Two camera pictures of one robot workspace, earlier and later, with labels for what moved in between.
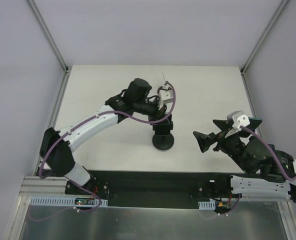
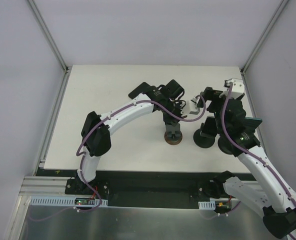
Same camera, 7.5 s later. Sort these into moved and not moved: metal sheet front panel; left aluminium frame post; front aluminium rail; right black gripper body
Moved: right black gripper body
Not moved: metal sheet front panel; front aluminium rail; left aluminium frame post
